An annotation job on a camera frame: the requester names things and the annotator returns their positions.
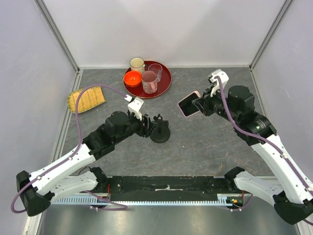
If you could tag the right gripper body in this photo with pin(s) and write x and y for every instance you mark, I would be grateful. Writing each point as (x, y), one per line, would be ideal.
(214, 104)

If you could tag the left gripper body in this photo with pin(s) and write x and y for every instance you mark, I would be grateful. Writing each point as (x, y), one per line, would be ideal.
(141, 129)

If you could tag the black phone stand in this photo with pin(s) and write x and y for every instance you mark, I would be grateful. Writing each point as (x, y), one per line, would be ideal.
(163, 132)

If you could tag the pink cased smartphone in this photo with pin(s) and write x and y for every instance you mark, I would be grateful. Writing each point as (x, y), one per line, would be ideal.
(186, 106)

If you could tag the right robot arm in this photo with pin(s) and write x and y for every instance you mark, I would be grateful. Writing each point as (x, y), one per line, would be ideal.
(293, 198)

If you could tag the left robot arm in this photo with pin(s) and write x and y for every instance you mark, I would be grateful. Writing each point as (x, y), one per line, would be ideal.
(39, 189)

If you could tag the red round tray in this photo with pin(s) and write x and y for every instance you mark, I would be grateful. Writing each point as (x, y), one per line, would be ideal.
(162, 86)

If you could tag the pink glass mug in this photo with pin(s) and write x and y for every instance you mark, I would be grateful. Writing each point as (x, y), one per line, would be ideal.
(149, 82)

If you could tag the orange bowl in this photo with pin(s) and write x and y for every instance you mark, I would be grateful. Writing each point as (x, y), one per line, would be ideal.
(132, 79)

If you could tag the clear glass tumbler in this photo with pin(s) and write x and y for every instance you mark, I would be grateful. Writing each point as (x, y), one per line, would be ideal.
(157, 69)

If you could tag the cream ceramic cup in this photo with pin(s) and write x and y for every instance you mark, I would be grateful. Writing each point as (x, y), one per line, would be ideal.
(137, 64)

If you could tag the woven bamboo basket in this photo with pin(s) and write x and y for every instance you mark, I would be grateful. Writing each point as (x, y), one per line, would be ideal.
(89, 99)

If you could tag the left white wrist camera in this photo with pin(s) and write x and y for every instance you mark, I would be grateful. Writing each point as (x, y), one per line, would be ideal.
(134, 106)

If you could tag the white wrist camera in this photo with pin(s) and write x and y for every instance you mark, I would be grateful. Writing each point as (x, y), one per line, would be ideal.
(218, 80)
(134, 106)

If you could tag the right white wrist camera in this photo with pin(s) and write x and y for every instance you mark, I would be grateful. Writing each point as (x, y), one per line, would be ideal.
(218, 80)

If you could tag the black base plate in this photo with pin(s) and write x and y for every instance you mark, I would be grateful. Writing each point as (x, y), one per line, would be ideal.
(166, 188)

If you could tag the slotted cable duct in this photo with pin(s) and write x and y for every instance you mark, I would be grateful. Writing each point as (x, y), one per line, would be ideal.
(88, 200)

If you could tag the right aluminium frame post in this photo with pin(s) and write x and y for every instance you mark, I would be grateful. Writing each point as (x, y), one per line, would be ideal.
(269, 35)

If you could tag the aluminium frame post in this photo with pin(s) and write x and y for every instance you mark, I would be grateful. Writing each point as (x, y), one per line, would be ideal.
(269, 35)
(56, 32)

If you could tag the left aluminium frame post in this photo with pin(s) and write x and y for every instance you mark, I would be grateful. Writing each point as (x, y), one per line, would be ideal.
(56, 32)

